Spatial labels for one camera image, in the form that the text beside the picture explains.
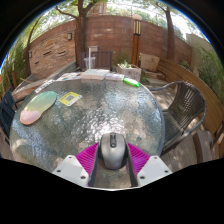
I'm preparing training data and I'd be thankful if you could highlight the thick open book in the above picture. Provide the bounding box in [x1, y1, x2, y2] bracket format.
[80, 68, 110, 81]

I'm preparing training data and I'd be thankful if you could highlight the grey and black computer mouse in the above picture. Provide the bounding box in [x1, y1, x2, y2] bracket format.
[99, 131, 128, 171]

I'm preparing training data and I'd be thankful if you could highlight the pale stone block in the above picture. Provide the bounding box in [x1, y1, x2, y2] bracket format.
[139, 53, 161, 73]

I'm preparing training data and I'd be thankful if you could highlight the large forked tree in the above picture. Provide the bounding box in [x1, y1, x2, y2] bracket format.
[54, 0, 98, 68]

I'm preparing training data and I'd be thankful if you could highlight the white license plate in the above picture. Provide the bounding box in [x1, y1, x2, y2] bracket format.
[34, 79, 56, 94]

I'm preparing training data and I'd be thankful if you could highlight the curved wooden bench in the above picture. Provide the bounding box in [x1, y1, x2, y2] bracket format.
[156, 58, 224, 134]

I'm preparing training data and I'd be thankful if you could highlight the wooden garden lamp post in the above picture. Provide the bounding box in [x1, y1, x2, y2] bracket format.
[130, 14, 143, 67]

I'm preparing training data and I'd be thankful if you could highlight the yellow printed card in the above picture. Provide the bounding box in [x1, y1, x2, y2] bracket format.
[58, 91, 83, 107]

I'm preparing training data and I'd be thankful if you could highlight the white planter box with plants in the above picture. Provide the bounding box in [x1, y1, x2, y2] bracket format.
[115, 63, 143, 83]

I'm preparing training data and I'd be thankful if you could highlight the green and pink mouse pad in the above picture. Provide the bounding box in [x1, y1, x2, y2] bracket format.
[19, 90, 58, 126]

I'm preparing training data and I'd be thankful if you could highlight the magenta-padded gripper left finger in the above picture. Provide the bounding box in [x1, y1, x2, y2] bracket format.
[52, 142, 103, 188]

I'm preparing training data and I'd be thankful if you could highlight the clear plastic cup with straw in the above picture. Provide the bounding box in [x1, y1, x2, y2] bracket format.
[83, 47, 97, 70]

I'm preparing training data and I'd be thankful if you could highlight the small pale flat packet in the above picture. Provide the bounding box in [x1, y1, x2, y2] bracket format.
[105, 73, 125, 82]

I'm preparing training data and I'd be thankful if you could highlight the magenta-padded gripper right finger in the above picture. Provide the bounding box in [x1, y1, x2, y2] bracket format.
[125, 142, 173, 188]

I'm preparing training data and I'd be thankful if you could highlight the slender tree trunk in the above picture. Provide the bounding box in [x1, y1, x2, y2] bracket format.
[154, 1, 176, 63]

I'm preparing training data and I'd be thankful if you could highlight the dark wooden slatted chair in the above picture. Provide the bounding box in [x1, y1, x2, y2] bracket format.
[79, 50, 114, 72]

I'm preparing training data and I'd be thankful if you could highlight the brown wicker chair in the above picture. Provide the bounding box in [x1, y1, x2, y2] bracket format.
[148, 80, 207, 156]

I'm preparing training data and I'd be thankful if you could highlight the stone raised garden bed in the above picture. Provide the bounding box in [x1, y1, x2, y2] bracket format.
[13, 61, 79, 101]

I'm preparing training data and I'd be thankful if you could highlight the black slatted armchair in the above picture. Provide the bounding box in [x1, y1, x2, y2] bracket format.
[0, 89, 18, 136]

